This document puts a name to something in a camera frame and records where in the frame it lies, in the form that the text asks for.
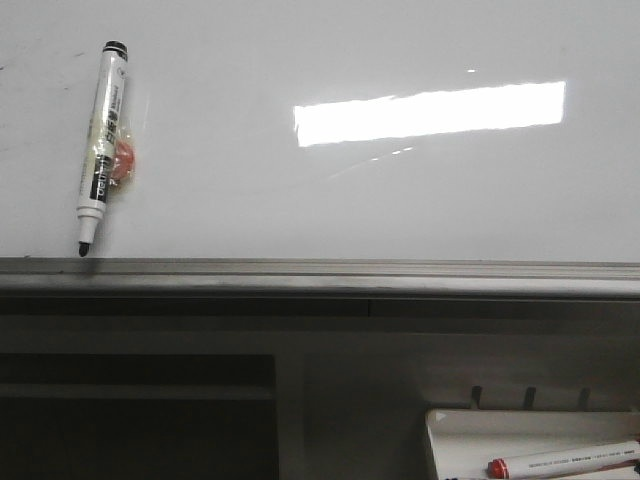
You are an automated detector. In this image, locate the white black whiteboard marker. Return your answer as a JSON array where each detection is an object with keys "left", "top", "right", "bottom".
[{"left": 76, "top": 40, "right": 128, "bottom": 258}]

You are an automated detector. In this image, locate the white whiteboard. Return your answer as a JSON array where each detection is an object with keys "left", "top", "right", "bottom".
[{"left": 1, "top": 1, "right": 639, "bottom": 299}]

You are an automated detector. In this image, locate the red round magnet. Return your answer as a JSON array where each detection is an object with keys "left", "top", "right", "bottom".
[{"left": 111, "top": 140, "right": 135, "bottom": 182}]

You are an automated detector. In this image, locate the white marker tray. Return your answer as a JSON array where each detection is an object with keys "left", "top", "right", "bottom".
[{"left": 425, "top": 409, "right": 639, "bottom": 479}]

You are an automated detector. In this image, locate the red capped white marker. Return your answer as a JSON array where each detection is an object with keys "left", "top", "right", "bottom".
[{"left": 487, "top": 440, "right": 639, "bottom": 479}]

